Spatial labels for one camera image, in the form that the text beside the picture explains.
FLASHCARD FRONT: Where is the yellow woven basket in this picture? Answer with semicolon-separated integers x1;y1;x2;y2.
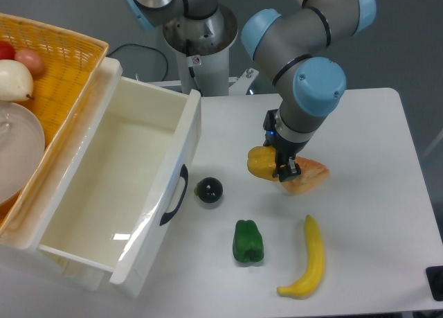
1;13;109;231

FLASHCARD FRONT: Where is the red tomato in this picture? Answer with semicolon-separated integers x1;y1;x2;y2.
0;41;16;60

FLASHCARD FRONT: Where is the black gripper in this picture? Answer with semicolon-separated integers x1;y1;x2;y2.
263;109;308;182

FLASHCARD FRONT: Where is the black drawer handle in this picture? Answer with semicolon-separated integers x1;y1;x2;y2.
159;164;189;226

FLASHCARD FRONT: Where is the pink peach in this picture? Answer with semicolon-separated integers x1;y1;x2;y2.
15;49;45;76

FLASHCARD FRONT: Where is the green bell pepper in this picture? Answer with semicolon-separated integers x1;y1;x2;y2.
233;220;264;263

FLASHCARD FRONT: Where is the yellow bell pepper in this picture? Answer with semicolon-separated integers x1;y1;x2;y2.
247;146;278;182

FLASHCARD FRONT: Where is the toy pastry slice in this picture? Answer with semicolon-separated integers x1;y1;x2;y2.
282;157;330;195

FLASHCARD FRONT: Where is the yellow banana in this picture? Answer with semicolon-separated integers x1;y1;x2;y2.
277;215;325;299

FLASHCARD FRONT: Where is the white pear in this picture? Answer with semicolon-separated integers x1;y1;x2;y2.
1;60;34;102

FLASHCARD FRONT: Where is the white drawer cabinet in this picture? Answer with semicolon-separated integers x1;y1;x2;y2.
1;58;123;290

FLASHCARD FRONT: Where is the white plate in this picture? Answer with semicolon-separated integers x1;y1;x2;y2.
1;101;45;203

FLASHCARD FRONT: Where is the white open drawer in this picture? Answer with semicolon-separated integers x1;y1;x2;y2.
40;78;201;297

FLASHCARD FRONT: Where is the black cable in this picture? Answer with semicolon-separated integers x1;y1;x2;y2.
107;43;169;82

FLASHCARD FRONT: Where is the black object at edge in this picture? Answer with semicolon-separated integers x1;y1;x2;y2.
426;265;443;301

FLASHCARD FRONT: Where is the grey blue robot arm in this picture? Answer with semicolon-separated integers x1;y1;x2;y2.
125;0;377;182

